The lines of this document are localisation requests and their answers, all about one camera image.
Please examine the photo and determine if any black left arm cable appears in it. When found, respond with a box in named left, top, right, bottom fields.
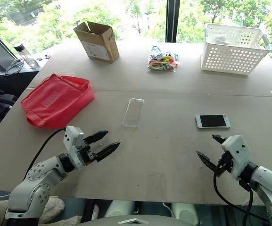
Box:
left=23, top=128, right=67, bottom=182

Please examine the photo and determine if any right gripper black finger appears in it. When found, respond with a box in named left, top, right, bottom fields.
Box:
left=212, top=134, right=226, bottom=145
left=196, top=150, right=219, bottom=175

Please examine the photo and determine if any beige cloth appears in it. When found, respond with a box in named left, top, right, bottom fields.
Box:
left=0, top=196, right=66, bottom=225

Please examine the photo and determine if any silver robot torso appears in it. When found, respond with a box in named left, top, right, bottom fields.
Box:
left=75, top=213, right=199, bottom=226

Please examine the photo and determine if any open brown cardboard box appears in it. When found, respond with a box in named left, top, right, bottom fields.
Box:
left=73, top=21, right=120, bottom=64

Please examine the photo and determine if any bag of colourful clips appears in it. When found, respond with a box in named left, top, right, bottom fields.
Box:
left=147, top=46, right=182, bottom=73

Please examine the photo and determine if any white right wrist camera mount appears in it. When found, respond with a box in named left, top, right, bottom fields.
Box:
left=221, top=135, right=251, bottom=181

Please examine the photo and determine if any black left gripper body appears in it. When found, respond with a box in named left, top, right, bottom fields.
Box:
left=78, top=138, right=98, bottom=166

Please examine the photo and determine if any clear transparent phone case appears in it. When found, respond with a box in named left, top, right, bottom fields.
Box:
left=122, top=98, right=146, bottom=129

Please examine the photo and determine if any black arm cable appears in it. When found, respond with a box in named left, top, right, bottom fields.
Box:
left=212, top=162, right=270, bottom=222
left=23, top=128, right=67, bottom=182

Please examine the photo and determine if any clear bottle with black cap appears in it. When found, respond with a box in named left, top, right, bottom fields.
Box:
left=13, top=42, right=39, bottom=69

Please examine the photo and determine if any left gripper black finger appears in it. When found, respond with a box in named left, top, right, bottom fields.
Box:
left=85, top=129, right=109, bottom=145
left=95, top=141, right=121, bottom=162

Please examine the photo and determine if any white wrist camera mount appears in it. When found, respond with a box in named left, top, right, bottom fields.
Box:
left=221, top=135, right=251, bottom=181
left=63, top=126, right=91, bottom=170

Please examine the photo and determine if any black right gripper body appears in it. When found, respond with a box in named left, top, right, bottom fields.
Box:
left=216, top=150, right=235, bottom=178

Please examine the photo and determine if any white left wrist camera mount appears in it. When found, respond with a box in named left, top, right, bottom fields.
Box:
left=63, top=126, right=91, bottom=170

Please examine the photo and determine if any white rounded shape under table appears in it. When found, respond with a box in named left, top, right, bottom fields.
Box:
left=170, top=202, right=199, bottom=225
left=105, top=200, right=137, bottom=222

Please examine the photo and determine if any white smartphone with black screen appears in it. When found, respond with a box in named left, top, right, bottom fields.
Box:
left=195, top=114, right=231, bottom=129

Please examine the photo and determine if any thin black cable coil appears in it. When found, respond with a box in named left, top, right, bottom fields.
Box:
left=4, top=58, right=25, bottom=76

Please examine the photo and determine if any white perforated plastic basket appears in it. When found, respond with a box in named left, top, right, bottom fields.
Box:
left=201, top=23, right=272, bottom=76

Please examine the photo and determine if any dark window frame pillar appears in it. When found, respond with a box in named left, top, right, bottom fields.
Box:
left=165, top=0, right=181, bottom=43

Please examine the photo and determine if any red fabric pouch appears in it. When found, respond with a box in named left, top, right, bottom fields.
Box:
left=20, top=73, right=96, bottom=129

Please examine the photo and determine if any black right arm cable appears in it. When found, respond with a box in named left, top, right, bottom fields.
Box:
left=212, top=162, right=270, bottom=222

